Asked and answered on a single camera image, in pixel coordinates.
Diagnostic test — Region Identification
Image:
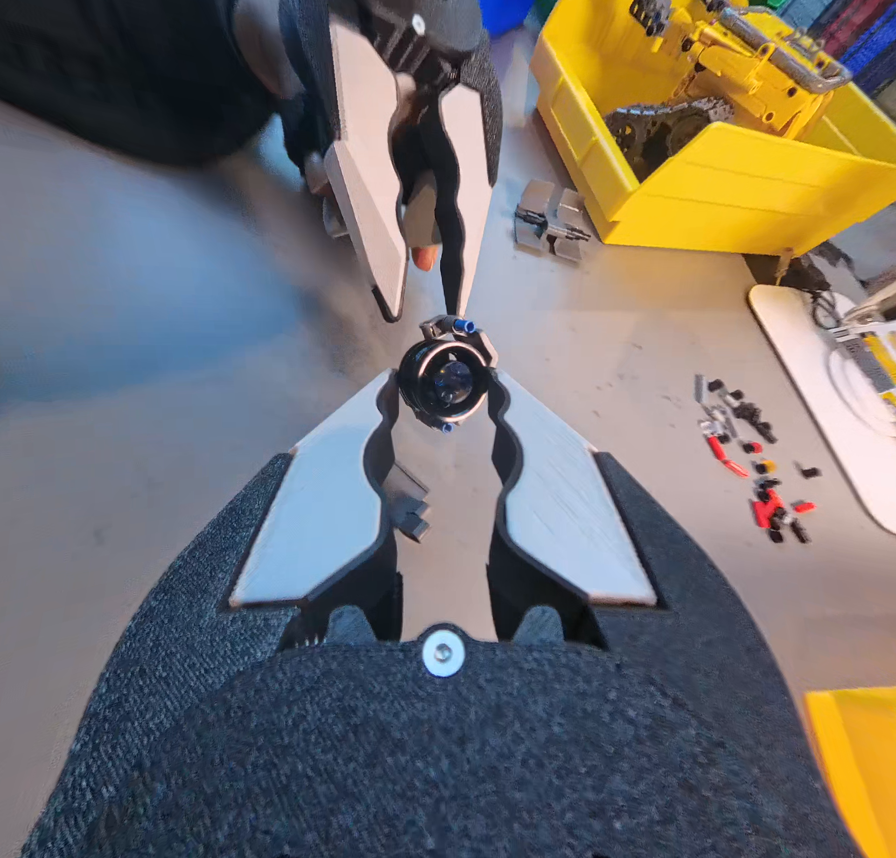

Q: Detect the yellow plastic bin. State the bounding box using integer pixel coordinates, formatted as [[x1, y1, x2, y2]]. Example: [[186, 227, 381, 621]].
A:
[[804, 689, 896, 858], [530, 0, 896, 255]]

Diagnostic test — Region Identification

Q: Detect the sticker sheet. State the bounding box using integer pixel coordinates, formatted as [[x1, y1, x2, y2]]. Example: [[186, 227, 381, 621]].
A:
[[833, 326, 896, 411]]

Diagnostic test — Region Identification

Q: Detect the yellow toy tracked robot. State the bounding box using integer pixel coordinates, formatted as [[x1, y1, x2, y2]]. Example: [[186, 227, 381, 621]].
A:
[[603, 0, 854, 181]]

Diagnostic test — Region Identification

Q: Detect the white book stand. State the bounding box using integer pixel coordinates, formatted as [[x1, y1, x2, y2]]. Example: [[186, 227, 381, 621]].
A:
[[748, 284, 896, 533]]

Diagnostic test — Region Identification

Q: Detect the grey toy joint assembly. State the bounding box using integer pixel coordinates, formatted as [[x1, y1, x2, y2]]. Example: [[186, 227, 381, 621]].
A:
[[398, 315, 499, 433]]

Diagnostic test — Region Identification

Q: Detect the pile of small toy parts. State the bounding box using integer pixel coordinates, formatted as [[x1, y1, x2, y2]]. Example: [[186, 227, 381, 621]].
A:
[[693, 373, 821, 545]]

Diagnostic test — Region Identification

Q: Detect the person's left hand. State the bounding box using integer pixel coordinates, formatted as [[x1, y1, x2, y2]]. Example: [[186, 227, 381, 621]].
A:
[[233, 0, 352, 239]]

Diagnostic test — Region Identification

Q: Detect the small grey bracket assembly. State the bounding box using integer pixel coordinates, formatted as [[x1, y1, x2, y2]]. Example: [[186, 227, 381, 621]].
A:
[[514, 179, 592, 264]]

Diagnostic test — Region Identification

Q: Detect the grey desk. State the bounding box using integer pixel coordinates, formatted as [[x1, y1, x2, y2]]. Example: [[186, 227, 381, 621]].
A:
[[0, 25, 896, 858]]

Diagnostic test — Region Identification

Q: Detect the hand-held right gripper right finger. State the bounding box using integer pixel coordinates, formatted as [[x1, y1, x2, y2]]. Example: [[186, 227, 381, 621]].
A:
[[488, 370, 659, 605]]

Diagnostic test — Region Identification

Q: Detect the grey hinged toy plate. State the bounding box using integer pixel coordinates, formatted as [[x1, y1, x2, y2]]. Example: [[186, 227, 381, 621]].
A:
[[384, 462, 431, 544]]

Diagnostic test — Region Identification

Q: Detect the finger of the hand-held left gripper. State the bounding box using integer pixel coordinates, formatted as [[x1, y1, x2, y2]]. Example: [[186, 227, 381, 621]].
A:
[[323, 19, 410, 323], [420, 82, 494, 318]]

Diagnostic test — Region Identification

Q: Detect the parts bin rack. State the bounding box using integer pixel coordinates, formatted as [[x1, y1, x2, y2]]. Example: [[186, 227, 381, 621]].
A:
[[763, 0, 896, 96]]

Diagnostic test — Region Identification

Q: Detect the black cable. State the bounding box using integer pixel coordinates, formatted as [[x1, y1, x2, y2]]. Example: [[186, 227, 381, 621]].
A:
[[791, 256, 862, 330]]

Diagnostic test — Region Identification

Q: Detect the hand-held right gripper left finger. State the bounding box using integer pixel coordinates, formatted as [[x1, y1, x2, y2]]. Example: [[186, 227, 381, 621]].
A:
[[230, 370, 400, 607]]

